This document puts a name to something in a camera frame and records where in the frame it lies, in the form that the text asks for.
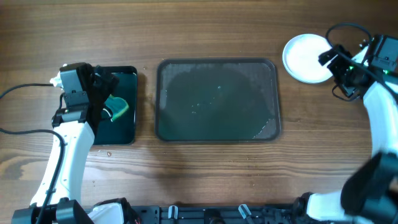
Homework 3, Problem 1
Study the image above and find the green yellow sponge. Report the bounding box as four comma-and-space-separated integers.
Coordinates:
103, 95, 129, 122

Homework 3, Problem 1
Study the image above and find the white plate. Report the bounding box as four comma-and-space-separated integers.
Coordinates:
282, 34, 333, 84

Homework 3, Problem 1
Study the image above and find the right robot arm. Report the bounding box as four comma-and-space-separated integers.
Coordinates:
282, 34, 397, 223

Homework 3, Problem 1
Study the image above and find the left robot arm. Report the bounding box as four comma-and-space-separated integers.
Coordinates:
12, 62, 119, 223

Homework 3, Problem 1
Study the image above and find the dark grey serving tray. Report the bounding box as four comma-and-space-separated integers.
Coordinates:
154, 58, 282, 143

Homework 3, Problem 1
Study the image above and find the black water basin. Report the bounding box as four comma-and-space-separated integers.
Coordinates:
94, 66, 137, 146

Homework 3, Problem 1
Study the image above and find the left black cable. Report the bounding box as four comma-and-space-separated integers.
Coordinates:
0, 83, 68, 224

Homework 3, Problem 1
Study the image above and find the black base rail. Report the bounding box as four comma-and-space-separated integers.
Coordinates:
132, 205, 310, 224

